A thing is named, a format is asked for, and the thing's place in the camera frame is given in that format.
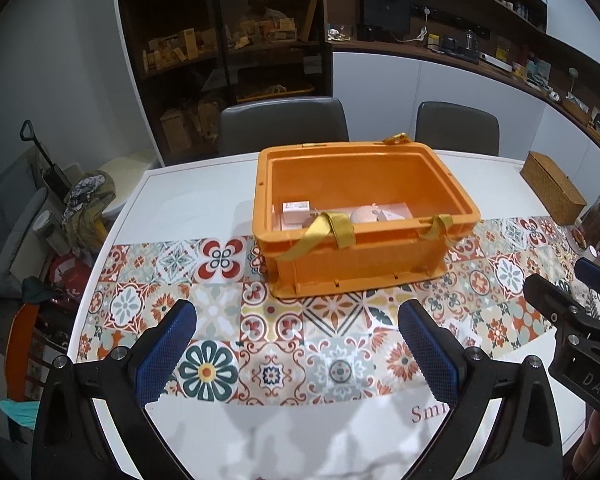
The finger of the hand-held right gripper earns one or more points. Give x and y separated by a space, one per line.
592 272
550 300

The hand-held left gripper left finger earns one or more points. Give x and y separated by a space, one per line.
165 355

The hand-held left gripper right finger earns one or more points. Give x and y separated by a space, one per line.
430 355

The orange plastic crate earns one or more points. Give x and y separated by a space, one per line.
360 260

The pink round antler night light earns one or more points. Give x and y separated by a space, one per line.
367 214

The white charger plug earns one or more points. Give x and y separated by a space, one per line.
295 212

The person's right hand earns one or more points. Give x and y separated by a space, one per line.
587 440

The woven wicker box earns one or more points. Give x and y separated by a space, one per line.
552 190

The orange board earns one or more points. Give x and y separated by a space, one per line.
17 340

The tile patterned tablecloth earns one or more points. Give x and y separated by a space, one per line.
190 200

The floral fabric bag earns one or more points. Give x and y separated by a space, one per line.
85 205

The white round stool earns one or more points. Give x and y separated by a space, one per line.
125 170

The grey chair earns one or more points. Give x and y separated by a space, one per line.
455 125
280 125

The black shovel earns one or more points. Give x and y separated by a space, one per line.
42 155

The dark wooden shelf cabinet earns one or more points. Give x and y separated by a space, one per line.
140 110

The white counter cabinet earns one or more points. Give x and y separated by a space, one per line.
380 85

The black countertop appliance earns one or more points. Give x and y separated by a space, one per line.
385 0

